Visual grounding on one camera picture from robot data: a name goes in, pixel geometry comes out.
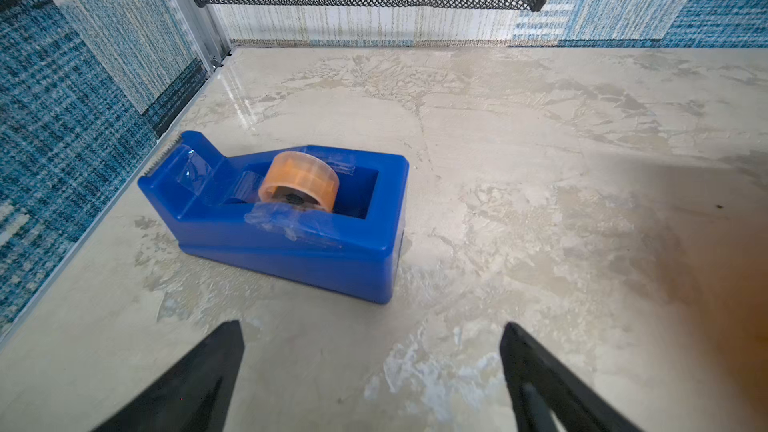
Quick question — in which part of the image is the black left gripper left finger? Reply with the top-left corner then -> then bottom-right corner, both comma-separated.
96,320 -> 245,431

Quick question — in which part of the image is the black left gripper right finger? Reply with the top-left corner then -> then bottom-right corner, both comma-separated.
499,322 -> 638,431

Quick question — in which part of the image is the blue tape dispenser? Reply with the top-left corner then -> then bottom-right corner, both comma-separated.
138,131 -> 409,304

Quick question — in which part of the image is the clear tape roll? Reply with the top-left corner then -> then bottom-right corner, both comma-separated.
258,151 -> 340,212

